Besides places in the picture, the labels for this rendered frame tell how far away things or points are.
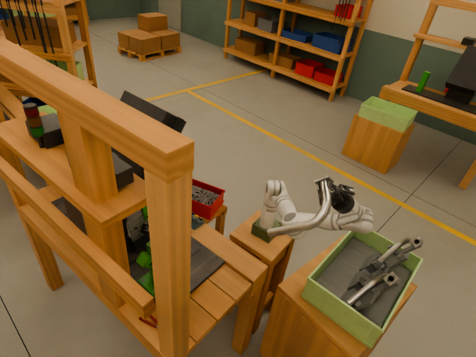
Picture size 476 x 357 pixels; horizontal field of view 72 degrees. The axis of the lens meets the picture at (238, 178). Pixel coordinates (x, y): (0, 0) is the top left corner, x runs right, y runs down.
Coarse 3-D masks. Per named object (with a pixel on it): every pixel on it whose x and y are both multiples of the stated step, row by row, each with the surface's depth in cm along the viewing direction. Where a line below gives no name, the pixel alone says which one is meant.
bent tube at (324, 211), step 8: (328, 176) 107; (320, 184) 109; (328, 192) 106; (328, 200) 104; (320, 208) 105; (328, 208) 104; (320, 216) 104; (296, 224) 108; (304, 224) 106; (312, 224) 104; (272, 232) 114; (280, 232) 112; (288, 232) 110
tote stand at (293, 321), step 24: (336, 240) 218; (312, 264) 199; (288, 288) 184; (408, 288) 192; (288, 312) 186; (312, 312) 173; (264, 336) 217; (288, 336) 195; (312, 336) 176; (336, 336) 164
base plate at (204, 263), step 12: (60, 204) 204; (132, 216) 202; (192, 240) 191; (132, 252) 180; (192, 252) 184; (204, 252) 185; (132, 264) 173; (192, 264) 177; (204, 264) 178; (216, 264) 179; (132, 276) 167; (192, 276) 171; (204, 276) 172; (192, 288) 165
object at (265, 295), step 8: (232, 240) 207; (288, 248) 213; (256, 256) 205; (280, 256) 211; (288, 256) 222; (272, 264) 197; (280, 264) 225; (272, 272) 205; (280, 272) 229; (272, 280) 239; (280, 280) 236; (264, 288) 208; (272, 288) 243; (264, 296) 217; (272, 296) 243; (264, 304) 236; (272, 304) 252; (256, 312) 225; (256, 320) 230; (256, 328) 241
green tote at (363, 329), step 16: (368, 240) 208; (384, 240) 201; (416, 256) 190; (320, 272) 186; (320, 288) 167; (320, 304) 172; (336, 304) 164; (336, 320) 168; (352, 320) 161; (368, 320) 154; (384, 320) 173; (368, 336) 158
